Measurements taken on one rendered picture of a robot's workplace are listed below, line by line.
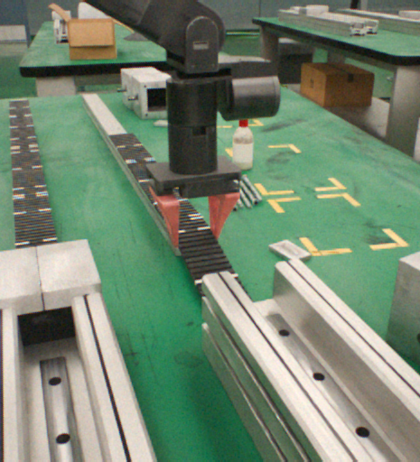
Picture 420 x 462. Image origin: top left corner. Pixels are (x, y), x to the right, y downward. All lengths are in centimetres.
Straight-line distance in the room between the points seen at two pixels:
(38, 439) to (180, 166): 35
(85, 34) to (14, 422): 222
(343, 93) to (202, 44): 369
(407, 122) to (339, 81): 135
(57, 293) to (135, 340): 12
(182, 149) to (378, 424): 36
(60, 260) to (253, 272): 26
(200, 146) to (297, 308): 23
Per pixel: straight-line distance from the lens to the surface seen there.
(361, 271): 70
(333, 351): 45
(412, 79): 292
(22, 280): 50
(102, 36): 250
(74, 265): 51
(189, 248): 67
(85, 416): 42
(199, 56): 59
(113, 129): 121
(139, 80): 141
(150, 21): 58
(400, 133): 296
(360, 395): 43
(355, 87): 428
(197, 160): 63
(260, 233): 78
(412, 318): 55
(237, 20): 1175
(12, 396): 39
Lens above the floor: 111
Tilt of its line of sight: 26 degrees down
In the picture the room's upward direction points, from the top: straight up
